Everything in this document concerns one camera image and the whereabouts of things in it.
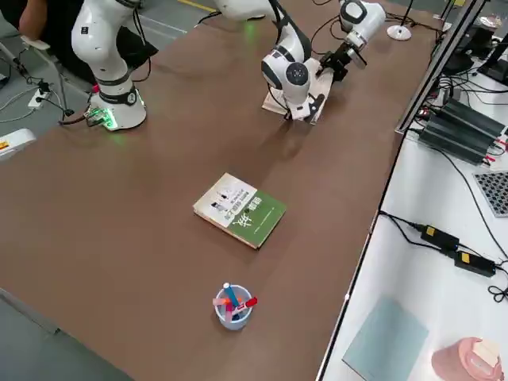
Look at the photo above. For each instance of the white and blue paperback book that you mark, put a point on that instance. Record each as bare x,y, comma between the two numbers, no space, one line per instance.
272,104

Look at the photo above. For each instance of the pale green sheet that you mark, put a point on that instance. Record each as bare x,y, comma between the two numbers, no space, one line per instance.
385,337

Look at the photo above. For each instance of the person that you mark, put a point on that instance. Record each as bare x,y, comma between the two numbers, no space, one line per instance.
43,24

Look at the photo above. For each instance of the red marker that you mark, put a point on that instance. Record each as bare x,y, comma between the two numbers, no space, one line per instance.
250,302

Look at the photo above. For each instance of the white power strip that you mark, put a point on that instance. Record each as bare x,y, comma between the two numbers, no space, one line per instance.
37,99

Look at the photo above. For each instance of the checkerboard calibration plate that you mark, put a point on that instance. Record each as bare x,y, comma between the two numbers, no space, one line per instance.
494,192

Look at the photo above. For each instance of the blue marker white cap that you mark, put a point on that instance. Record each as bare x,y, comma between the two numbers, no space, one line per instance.
229,291

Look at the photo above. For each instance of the black monitor stand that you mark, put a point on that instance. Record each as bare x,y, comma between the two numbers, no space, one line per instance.
460,59
496,63

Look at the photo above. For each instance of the white side table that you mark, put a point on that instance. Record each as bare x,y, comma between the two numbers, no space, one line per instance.
416,278

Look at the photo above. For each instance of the black adapter yellow label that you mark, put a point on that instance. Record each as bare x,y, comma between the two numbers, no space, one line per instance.
440,237
474,264

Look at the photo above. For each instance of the aluminium frame rail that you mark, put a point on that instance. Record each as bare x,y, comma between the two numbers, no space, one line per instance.
436,59

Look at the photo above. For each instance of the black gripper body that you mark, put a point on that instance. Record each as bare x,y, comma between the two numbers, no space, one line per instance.
316,109
349,53

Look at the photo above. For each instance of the pink marker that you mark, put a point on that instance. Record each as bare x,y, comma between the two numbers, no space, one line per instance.
220,303

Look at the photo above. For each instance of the circuit board red light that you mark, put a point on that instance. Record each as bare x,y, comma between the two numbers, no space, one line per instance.
424,113

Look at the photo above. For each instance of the pink round roll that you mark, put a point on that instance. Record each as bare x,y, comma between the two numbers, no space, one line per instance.
456,361

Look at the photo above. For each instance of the white round base stand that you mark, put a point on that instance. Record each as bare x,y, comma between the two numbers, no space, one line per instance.
399,32

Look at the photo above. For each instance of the pale blue pen cup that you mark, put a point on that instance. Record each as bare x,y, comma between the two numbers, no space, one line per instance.
234,323

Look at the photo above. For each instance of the white box yellow label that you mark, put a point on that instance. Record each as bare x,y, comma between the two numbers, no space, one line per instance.
16,143

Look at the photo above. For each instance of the green and white book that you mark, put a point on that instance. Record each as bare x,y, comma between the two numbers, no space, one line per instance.
254,218

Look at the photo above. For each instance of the dark ribbed power supply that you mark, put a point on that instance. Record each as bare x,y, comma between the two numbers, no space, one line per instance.
452,145
472,119

